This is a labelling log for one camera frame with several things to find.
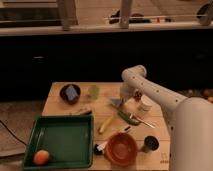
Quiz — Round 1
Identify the light blue towel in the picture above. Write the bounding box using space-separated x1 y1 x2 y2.
110 98 123 108

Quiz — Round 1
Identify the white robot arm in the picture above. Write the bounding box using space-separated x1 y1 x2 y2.
120 65 213 171

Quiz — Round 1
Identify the green plastic tray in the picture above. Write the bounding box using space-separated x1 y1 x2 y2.
22 115 94 171

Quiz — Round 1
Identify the green cucumber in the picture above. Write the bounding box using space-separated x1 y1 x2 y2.
117 111 140 126

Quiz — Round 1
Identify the metal fork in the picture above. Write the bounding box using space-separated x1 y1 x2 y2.
130 114 155 129

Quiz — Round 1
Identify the white paper cup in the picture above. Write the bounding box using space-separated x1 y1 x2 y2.
139 95 154 111

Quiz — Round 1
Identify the yellow banana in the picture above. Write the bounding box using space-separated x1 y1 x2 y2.
98 115 114 134

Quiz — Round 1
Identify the translucent green cup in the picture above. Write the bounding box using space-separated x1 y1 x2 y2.
88 85 100 100

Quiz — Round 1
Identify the small brown wooden block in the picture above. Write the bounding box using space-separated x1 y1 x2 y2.
76 107 92 115

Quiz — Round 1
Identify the dark metal cup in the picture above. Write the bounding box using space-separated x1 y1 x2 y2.
142 136 159 153

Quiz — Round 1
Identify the orange bowl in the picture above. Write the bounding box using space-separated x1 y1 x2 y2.
104 133 138 167

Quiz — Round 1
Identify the blue sponge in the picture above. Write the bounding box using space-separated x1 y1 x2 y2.
65 85 78 101

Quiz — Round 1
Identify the small black white object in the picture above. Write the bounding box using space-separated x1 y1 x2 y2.
93 142 107 155

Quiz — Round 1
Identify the orange peach fruit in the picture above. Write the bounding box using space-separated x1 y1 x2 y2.
33 150 50 165

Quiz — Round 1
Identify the black cable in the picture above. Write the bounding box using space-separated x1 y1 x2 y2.
0 119 28 147

